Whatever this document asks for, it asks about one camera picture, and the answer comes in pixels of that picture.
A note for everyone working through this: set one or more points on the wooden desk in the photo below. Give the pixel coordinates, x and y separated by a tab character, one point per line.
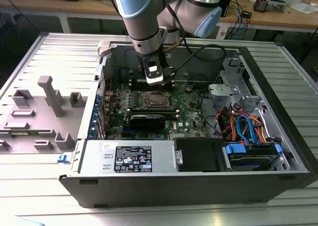
74	8

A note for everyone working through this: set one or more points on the CPU socket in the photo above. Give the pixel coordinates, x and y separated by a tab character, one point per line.
144	104

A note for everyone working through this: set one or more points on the grey parts rack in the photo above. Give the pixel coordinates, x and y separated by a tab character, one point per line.
42	116

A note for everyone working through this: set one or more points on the blue case latch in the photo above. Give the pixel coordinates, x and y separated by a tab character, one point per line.
62	159

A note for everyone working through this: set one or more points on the copper finned heat sink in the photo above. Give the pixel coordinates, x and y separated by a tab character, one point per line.
261	5

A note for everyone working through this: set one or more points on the grey electronic device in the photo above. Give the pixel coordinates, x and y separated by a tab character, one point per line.
277	5

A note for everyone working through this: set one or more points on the black plastic shroud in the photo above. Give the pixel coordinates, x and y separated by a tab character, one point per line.
198	154

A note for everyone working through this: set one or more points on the silver coin cell battery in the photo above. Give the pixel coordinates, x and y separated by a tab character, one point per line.
189	88

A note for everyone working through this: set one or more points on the green motherboard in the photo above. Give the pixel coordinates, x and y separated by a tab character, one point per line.
188	111

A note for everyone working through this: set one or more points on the white paper sheets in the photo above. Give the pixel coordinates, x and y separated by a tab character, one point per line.
304	8

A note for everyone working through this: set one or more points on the silver metal drive cage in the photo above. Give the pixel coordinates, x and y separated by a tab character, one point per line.
221	90

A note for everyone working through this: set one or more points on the black graphics card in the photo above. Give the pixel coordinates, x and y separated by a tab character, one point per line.
149	123

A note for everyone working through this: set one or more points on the hard disk in blue carrier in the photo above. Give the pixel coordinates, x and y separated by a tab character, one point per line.
236	149

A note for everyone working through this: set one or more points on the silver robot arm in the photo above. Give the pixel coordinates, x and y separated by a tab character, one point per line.
139	17

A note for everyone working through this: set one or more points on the black PC case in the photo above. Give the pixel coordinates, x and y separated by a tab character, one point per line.
174	191

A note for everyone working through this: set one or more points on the black power adapter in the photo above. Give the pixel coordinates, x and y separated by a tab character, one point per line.
247	14

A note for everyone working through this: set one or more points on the green RAM stick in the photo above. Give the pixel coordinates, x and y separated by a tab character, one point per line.
21	133

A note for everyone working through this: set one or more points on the silver power supply unit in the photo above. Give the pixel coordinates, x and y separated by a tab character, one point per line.
94	156

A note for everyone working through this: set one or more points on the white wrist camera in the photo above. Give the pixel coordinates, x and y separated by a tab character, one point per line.
154	79

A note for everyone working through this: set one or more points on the black tower box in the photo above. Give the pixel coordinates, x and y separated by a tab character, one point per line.
226	2

